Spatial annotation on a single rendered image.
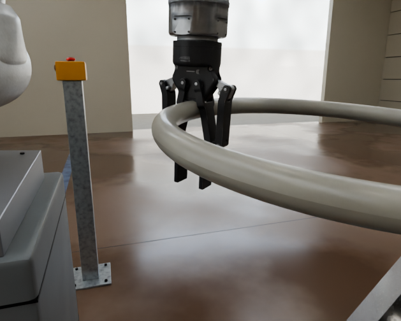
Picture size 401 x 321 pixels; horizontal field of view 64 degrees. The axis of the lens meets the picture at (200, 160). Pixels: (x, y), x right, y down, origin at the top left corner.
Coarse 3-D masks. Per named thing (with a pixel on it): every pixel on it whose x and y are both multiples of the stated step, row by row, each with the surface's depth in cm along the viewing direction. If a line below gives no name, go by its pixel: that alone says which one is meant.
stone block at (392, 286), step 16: (400, 272) 47; (384, 288) 48; (400, 288) 43; (368, 304) 49; (384, 304) 43; (400, 304) 41; (352, 320) 50; (368, 320) 44; (384, 320) 41; (400, 320) 40
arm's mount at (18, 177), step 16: (0, 160) 59; (16, 160) 60; (32, 160) 61; (0, 176) 52; (16, 176) 52; (32, 176) 58; (0, 192) 46; (16, 192) 47; (32, 192) 57; (0, 208) 41; (16, 208) 46; (0, 224) 39; (16, 224) 45; (0, 240) 38; (0, 256) 39
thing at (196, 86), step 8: (200, 80) 50; (200, 88) 49; (200, 96) 50; (200, 104) 50; (208, 104) 51; (200, 112) 51; (208, 112) 51; (208, 120) 51; (208, 128) 51; (208, 136) 51
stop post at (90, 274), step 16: (64, 64) 137; (80, 64) 139; (64, 80) 139; (80, 80) 143; (64, 96) 142; (80, 96) 144; (80, 112) 146; (80, 128) 147; (80, 144) 149; (80, 160) 151; (80, 176) 152; (80, 192) 154; (80, 208) 156; (80, 224) 158; (80, 240) 159; (80, 256) 161; (96, 256) 164; (80, 272) 172; (96, 272) 166; (80, 288) 159
